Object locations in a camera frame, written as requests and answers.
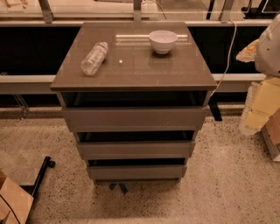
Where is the brown drawer cabinet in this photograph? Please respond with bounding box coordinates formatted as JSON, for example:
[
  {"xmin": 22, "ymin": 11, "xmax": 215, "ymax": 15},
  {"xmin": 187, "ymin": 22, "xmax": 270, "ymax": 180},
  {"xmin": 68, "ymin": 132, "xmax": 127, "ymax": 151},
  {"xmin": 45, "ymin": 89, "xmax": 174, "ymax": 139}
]
[{"xmin": 51, "ymin": 22, "xmax": 216, "ymax": 168}]

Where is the white bowl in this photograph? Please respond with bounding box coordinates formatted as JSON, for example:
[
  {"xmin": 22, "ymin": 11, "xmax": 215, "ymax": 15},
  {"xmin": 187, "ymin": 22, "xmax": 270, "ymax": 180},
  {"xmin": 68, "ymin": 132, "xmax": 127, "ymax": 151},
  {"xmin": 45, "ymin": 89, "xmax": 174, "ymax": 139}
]
[{"xmin": 149, "ymin": 30, "xmax": 178, "ymax": 54}]

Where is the metal railing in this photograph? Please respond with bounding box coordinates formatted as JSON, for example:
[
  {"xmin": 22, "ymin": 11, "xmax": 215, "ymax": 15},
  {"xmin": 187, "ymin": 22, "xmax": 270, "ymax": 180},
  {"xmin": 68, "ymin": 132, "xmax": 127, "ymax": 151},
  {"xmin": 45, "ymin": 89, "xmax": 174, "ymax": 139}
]
[{"xmin": 0, "ymin": 0, "xmax": 280, "ymax": 95}]

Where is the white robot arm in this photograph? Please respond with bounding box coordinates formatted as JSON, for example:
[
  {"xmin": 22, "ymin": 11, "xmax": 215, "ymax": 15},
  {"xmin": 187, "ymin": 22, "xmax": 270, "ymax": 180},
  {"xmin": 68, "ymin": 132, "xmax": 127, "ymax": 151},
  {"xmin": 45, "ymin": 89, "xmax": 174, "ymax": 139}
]
[{"xmin": 236, "ymin": 15, "xmax": 280, "ymax": 136}]

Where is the cardboard box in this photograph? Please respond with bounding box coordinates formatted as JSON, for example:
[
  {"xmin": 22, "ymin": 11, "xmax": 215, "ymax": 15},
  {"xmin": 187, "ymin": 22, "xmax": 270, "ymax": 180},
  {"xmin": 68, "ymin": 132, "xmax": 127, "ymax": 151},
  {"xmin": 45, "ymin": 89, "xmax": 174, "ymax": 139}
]
[{"xmin": 0, "ymin": 171, "xmax": 33, "ymax": 224}]

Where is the drawer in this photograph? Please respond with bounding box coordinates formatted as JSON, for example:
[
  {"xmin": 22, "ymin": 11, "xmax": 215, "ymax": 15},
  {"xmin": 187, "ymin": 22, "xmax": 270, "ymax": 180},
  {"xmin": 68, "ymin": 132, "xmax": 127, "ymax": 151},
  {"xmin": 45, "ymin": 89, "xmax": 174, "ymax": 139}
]
[
  {"xmin": 77, "ymin": 141, "xmax": 195, "ymax": 160},
  {"xmin": 87, "ymin": 164, "xmax": 186, "ymax": 181},
  {"xmin": 62, "ymin": 108, "xmax": 206, "ymax": 132}
]

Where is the white cable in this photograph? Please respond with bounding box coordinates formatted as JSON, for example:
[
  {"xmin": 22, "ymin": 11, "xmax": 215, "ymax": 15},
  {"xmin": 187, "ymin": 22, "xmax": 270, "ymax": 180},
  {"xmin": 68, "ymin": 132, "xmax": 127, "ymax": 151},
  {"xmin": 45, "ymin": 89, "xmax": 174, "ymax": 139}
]
[{"xmin": 208, "ymin": 18, "xmax": 238, "ymax": 98}]

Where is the clear plastic water bottle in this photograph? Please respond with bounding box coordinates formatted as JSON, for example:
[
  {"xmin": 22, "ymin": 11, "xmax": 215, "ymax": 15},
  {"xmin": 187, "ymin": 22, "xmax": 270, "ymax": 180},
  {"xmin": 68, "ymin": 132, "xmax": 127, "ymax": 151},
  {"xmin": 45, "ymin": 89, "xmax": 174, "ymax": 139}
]
[{"xmin": 80, "ymin": 42, "xmax": 109, "ymax": 76}]

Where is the black stand leg with wheel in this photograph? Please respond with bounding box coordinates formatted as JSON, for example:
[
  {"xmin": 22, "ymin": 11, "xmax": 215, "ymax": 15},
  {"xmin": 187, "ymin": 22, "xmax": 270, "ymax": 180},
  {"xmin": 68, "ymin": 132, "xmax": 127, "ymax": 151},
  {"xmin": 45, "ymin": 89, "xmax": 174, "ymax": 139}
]
[{"xmin": 22, "ymin": 157, "xmax": 56, "ymax": 198}]

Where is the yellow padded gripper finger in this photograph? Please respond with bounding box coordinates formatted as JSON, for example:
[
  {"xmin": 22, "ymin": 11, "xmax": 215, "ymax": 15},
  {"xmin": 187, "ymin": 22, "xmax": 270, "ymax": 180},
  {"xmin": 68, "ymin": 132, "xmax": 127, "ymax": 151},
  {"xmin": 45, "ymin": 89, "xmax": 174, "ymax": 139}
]
[{"xmin": 239, "ymin": 77, "xmax": 280, "ymax": 136}]

